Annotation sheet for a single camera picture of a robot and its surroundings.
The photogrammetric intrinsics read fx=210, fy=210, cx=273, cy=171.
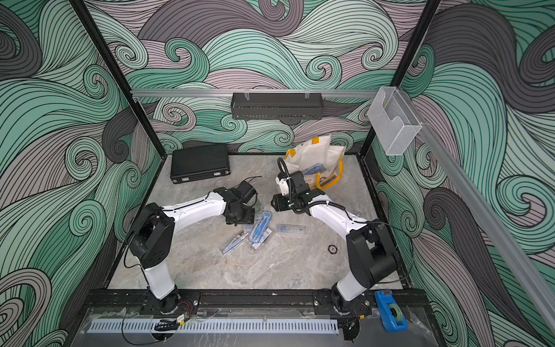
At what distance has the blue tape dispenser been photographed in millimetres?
670

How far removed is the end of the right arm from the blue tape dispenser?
42 centimetres

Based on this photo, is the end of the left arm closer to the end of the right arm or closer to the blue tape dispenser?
the end of the right arm

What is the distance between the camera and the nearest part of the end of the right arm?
0.64 m

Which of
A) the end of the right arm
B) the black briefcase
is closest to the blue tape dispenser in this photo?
the end of the right arm

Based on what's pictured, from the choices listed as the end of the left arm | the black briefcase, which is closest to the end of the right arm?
the end of the left arm

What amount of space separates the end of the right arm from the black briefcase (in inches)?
16.6

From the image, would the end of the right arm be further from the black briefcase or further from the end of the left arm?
the black briefcase

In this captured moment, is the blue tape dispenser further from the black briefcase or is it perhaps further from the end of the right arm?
the black briefcase

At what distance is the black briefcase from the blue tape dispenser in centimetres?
85

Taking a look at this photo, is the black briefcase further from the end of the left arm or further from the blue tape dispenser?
the blue tape dispenser

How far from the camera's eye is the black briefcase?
107 cm
